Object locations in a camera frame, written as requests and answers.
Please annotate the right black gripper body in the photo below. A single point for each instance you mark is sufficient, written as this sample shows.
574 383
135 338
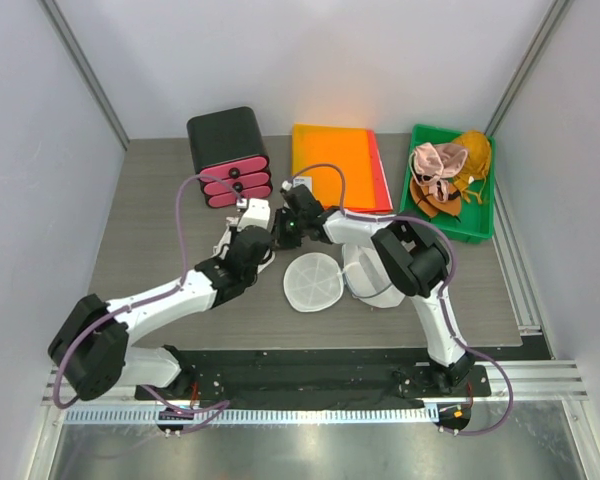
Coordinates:
289 229

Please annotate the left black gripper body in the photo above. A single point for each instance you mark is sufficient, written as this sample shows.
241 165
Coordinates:
251 278

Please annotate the white mesh laundry bag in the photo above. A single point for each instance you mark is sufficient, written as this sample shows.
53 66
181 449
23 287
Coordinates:
316 281

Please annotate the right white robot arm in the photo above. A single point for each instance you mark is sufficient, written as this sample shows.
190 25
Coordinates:
414 254

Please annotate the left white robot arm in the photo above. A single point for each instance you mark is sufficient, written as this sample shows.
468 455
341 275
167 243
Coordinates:
94 349

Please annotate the pink bra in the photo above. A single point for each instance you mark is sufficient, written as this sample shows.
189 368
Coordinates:
434 165

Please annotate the mustard orange bra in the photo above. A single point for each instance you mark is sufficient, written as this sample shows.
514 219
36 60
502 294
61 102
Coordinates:
469 184

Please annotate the orange folder stack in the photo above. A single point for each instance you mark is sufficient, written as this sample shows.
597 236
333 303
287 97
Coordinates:
341 165

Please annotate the black pink drawer box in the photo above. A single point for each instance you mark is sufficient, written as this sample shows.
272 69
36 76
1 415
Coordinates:
229 153

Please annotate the green plastic bin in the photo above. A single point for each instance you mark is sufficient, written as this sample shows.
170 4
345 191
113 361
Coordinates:
476 223

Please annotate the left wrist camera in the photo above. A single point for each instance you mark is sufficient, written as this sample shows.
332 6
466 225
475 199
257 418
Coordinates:
253 212

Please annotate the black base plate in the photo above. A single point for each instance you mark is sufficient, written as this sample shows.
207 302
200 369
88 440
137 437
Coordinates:
288 375

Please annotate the white slotted cable duct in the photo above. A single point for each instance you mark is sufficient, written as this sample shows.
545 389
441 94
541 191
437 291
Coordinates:
156 415

